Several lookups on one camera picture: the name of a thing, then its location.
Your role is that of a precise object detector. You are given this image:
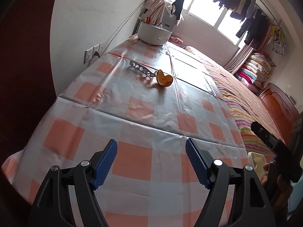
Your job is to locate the row of hanging clothes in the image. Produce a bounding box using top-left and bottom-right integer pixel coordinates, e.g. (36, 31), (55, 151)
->
(205, 0), (288, 58)

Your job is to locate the cream plastic waste bin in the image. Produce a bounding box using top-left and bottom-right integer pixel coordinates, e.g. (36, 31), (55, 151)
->
(247, 152), (269, 178)

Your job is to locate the grey air cooler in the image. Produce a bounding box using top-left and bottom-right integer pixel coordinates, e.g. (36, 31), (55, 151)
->
(163, 11), (183, 29)

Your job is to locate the stack of folded blankets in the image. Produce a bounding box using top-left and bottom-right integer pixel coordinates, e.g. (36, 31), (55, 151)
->
(234, 51), (275, 93)

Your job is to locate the black hanging garment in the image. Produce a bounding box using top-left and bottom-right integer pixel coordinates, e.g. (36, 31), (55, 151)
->
(171, 0), (190, 21)

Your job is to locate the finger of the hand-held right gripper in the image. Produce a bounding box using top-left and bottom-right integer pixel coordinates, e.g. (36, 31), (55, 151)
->
(251, 121), (279, 151)

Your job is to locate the window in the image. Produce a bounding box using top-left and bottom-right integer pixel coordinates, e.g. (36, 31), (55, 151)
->
(163, 0), (247, 46)

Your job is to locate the bed with striped cover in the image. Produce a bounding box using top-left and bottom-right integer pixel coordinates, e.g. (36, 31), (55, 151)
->
(183, 46), (285, 164)

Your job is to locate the white utensil holder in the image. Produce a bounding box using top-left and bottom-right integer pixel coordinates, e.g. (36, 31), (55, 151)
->
(137, 16), (174, 47)

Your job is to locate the silver blister pack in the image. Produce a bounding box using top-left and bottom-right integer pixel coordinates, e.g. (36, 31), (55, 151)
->
(129, 61), (157, 78)

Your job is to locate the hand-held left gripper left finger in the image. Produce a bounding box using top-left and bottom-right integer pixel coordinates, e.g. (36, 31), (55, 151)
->
(28, 139), (118, 227)

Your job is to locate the striped curtain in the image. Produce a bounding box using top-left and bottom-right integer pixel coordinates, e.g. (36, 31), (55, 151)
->
(223, 44), (254, 72)
(143, 0), (166, 24)

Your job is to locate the pink cloth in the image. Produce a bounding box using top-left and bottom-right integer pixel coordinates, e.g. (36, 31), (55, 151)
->
(170, 35), (183, 46)

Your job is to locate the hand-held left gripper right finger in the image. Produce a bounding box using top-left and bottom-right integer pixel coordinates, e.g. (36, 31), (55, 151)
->
(185, 138), (276, 227)

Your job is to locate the wall socket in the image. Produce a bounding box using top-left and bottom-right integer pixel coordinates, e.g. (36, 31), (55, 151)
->
(84, 43), (106, 65)

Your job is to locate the person's right hand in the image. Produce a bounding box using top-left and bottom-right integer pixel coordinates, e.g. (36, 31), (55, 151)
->
(261, 162), (294, 208)

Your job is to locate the wooden bed headboard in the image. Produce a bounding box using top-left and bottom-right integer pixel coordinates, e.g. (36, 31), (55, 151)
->
(258, 82), (300, 145)

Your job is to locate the orange peel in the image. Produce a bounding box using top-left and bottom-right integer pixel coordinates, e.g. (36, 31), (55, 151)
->
(156, 69), (174, 88)

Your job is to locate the white plug with cable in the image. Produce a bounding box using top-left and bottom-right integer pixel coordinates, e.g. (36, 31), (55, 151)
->
(93, 0), (148, 59)

